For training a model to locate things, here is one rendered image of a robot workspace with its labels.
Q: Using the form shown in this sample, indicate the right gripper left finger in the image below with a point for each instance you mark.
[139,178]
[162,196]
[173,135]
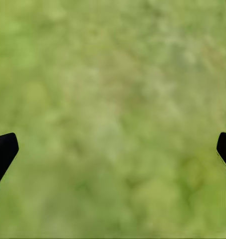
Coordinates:
[8,150]

